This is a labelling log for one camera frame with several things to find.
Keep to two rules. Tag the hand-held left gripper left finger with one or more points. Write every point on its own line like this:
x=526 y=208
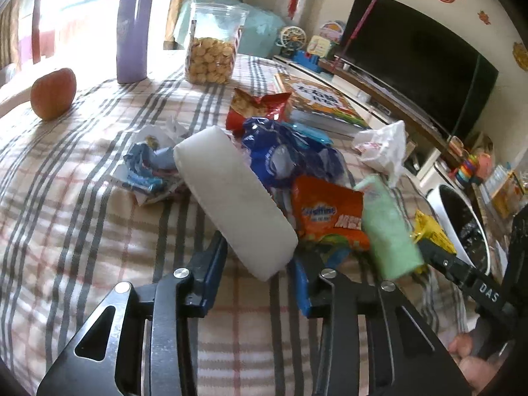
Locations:
x=214 y=274

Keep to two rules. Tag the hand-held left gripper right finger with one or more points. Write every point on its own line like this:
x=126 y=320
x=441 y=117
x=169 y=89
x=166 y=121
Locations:
x=303 y=291

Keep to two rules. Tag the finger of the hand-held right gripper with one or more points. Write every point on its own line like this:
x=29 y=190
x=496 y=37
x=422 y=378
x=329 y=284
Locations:
x=453 y=267

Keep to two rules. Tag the white trash bin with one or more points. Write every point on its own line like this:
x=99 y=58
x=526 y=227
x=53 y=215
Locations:
x=443 y=210

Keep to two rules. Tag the light green pouch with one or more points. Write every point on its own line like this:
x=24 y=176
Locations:
x=390 y=231

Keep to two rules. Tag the white foam block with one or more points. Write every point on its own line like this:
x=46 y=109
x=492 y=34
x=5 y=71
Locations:
x=231 y=192

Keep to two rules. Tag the person's right hand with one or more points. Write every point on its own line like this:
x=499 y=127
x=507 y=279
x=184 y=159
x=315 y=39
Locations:
x=478 y=375

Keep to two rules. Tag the yellow wrapper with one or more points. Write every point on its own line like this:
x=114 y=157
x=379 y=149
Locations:
x=433 y=235

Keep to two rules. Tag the orange snack packet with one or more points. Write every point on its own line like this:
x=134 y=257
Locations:
x=326 y=210

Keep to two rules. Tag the colourful picture box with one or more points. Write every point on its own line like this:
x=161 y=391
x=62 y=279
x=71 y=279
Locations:
x=509 y=194

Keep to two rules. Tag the crumpled blue wrapper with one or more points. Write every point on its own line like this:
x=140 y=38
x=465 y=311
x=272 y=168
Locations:
x=152 y=169

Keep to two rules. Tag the blue plastic bag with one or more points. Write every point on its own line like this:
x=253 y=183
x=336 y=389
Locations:
x=284 y=156

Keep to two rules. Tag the plaid blanket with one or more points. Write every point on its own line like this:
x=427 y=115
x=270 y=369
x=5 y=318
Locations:
x=82 y=235

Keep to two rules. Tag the white plastic bag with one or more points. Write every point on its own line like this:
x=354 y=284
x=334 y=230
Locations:
x=381 y=148

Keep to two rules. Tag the teal wrapper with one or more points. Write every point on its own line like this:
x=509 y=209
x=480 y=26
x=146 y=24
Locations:
x=313 y=134

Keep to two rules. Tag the red snack bag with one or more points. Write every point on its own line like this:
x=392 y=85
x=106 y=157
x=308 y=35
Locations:
x=255 y=107

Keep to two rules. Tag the orange children's book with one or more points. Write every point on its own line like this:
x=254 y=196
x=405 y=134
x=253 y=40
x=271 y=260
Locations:
x=321 y=101

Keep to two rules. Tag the black television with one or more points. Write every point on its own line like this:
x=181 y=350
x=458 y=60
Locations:
x=412 y=57

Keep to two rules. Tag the clear plastic cookie jar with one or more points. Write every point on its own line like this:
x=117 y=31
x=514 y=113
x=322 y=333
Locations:
x=210 y=49

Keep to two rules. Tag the blue toy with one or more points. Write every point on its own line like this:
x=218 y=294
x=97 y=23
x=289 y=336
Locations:
x=307 y=61

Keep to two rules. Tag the red apple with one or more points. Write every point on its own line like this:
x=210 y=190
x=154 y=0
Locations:
x=53 y=95

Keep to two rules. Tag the green yellow toy phone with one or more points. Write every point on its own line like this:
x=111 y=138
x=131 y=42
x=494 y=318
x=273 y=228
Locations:
x=318 y=45

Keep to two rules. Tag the small white fan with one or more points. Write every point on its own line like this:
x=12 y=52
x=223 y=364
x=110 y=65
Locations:
x=288 y=39

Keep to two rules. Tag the purple thermos bottle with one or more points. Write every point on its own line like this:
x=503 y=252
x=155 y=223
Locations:
x=134 y=37

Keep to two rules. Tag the teal furniture cover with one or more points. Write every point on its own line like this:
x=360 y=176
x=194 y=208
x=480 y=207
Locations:
x=264 y=24

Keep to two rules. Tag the pink stick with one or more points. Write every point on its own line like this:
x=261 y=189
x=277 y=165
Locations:
x=359 y=29

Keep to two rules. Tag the arched colourful toy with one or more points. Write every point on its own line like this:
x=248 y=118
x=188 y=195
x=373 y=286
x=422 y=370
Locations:
x=333 y=31

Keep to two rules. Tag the small red wall decal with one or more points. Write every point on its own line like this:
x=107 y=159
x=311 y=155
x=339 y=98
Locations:
x=484 y=16

